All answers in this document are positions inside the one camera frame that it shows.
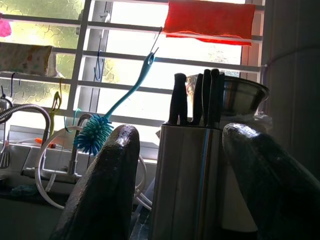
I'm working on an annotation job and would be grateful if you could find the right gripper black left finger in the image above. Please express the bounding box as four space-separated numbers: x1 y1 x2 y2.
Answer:
49 124 141 240

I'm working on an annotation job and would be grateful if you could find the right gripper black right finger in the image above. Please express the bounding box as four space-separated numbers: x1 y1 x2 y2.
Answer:
221 122 320 240

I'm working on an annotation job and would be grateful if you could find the steel mixing bowl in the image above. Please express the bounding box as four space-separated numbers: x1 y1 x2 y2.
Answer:
185 74 270 118

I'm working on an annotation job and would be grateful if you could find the blue bottle brush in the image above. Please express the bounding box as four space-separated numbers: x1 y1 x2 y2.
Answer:
73 46 160 156

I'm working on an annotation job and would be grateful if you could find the steel knife block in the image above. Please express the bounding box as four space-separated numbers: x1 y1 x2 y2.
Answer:
149 122 224 240

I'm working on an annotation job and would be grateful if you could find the teal scouring pad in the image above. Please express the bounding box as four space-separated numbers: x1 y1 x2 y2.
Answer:
9 183 39 199

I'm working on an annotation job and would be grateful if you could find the thin teal hook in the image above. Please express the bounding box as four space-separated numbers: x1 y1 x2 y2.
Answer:
63 107 83 133

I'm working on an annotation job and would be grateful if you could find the green peeler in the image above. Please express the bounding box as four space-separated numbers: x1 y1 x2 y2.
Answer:
48 77 64 137

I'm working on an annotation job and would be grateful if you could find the steel whisk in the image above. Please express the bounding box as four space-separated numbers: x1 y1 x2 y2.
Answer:
0 142 11 170

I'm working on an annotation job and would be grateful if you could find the blue S hook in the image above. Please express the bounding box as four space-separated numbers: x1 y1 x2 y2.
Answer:
93 49 105 82

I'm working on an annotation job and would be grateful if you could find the white window grille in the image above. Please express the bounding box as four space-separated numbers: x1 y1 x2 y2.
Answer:
0 0 266 128

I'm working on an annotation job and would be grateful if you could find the pale patterned cloth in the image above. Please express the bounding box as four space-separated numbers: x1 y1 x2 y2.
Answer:
0 41 54 77

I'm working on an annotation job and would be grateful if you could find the grey metal hook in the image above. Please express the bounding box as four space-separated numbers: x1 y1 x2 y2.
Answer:
149 26 164 57

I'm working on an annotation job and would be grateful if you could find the red cloth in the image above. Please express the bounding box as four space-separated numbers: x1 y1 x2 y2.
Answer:
162 0 257 47

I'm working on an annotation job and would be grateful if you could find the pink cloth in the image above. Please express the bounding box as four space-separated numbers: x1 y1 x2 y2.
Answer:
0 17 12 38

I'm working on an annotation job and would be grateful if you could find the white coiled hose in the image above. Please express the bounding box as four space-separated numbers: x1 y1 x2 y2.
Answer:
34 125 154 211

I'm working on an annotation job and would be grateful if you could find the steel gooseneck spray hose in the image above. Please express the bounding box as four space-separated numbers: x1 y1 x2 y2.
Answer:
0 103 52 145

